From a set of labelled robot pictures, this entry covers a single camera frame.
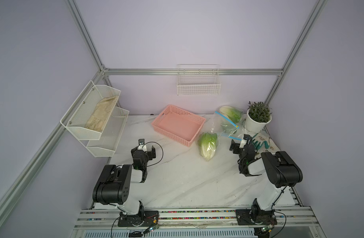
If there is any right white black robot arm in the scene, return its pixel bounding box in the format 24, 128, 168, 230
229, 139, 303, 225

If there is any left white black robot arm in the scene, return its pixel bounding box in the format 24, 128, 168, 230
92, 139, 156, 216

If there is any rear bagged chinese cabbage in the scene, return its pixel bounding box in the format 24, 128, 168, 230
219, 106, 243, 124

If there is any potted green plant white pot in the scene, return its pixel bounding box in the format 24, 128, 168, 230
245, 101, 272, 133

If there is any pink plastic basket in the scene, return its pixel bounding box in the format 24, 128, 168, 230
151, 105, 206, 147

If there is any beige cloth in shelf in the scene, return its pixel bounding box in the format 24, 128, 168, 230
85, 96, 119, 132

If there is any white two-tier mesh shelf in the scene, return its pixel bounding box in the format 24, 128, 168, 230
60, 81, 129, 157

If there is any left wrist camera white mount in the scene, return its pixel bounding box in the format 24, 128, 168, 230
137, 139, 147, 152

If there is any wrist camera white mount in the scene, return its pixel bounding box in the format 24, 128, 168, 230
137, 139, 147, 152
239, 134, 252, 148

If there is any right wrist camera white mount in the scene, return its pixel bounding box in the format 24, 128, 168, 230
239, 134, 252, 148

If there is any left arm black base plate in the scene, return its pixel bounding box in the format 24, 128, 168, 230
117, 210, 159, 227

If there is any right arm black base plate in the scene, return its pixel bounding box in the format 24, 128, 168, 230
235, 209, 277, 226

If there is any aluminium front rail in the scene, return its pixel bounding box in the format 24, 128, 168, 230
74, 206, 319, 230

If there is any white wire wall basket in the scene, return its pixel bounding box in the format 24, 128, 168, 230
177, 64, 221, 96

